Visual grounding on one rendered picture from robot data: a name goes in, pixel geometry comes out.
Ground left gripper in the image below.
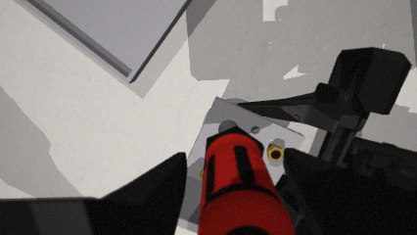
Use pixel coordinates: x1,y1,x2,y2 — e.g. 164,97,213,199
237,47,417,235

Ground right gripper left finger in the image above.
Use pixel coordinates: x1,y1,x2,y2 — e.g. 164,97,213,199
0,152,187,235

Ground grey metal bracket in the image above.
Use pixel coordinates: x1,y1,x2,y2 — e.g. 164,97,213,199
177,97,305,234

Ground red screwdriver handle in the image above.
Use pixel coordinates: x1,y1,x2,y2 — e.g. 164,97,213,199
198,120,296,235

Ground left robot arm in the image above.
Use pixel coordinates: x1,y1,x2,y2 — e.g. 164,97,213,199
363,148,417,191

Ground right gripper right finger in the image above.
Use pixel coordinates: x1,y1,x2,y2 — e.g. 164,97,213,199
283,148,417,235

